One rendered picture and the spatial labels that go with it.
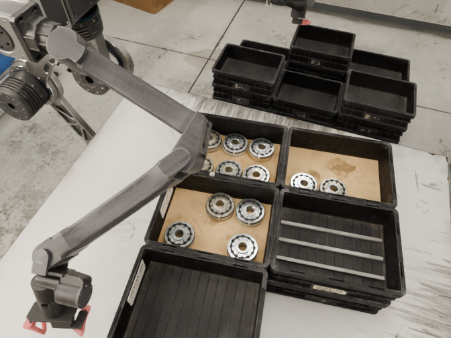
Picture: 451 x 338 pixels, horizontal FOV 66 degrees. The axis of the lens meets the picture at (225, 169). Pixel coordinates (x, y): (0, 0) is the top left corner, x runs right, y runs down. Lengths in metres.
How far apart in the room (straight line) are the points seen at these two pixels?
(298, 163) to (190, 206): 0.47
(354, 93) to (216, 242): 1.47
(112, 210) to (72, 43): 0.38
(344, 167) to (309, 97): 1.02
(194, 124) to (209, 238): 0.59
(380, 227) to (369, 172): 0.24
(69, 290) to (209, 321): 0.45
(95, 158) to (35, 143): 1.25
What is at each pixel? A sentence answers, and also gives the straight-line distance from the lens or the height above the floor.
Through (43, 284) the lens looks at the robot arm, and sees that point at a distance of 0.90.
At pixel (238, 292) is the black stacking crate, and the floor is 0.83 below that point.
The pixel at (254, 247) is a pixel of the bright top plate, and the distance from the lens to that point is 1.19.
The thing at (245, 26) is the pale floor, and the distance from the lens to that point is 3.75.
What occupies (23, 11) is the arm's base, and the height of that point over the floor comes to 1.51.
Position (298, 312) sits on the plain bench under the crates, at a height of 0.70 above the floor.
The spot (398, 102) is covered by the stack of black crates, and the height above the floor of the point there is 0.49.
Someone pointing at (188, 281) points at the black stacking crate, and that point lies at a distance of 1.18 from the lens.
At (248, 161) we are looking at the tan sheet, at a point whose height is 0.83.
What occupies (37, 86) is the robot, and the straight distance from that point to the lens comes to 1.76.
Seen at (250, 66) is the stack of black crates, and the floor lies 0.49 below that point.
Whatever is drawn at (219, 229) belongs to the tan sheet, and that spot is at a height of 0.83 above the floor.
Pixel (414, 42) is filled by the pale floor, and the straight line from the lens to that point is 3.99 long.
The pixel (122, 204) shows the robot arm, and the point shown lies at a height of 1.29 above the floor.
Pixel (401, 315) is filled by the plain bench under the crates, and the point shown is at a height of 0.70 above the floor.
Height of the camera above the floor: 1.94
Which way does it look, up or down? 54 degrees down
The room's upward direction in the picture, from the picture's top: 1 degrees clockwise
